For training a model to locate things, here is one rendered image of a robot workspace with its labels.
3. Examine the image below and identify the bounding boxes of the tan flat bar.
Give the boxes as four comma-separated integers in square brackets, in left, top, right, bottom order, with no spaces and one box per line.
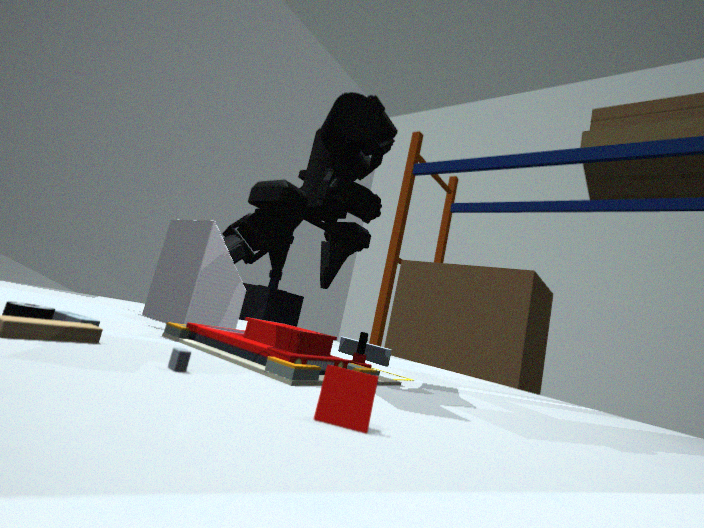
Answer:
[0,315,103,344]

